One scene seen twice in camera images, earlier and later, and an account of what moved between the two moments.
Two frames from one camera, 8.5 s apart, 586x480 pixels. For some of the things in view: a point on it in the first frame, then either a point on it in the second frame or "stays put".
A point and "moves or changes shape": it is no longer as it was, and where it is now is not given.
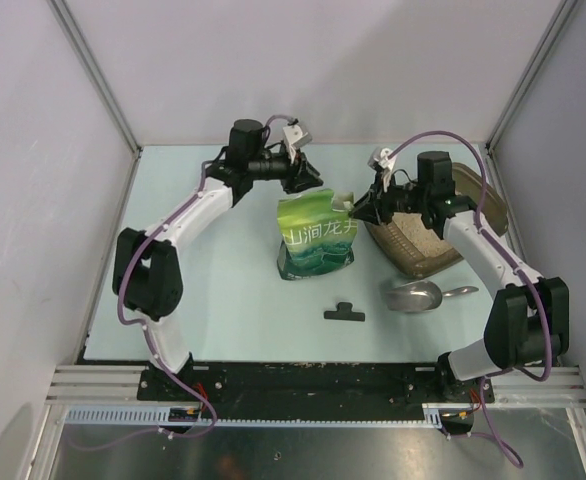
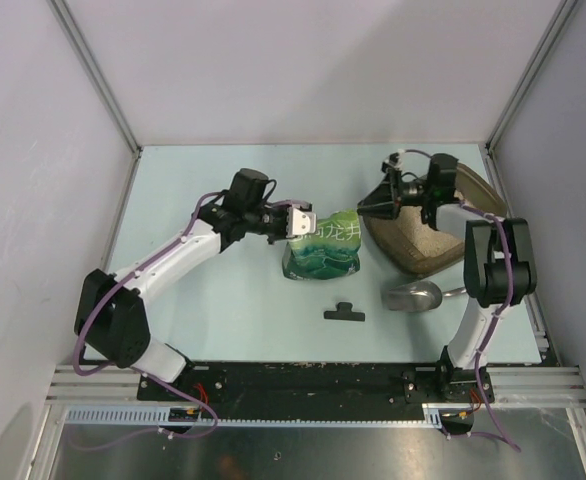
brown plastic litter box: (395, 248) stays put
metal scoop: (419, 296) stays put
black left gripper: (309, 175) to (280, 235)
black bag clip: (345, 312) stays put
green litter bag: (318, 233) moves or changes shape
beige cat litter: (414, 229) stays put
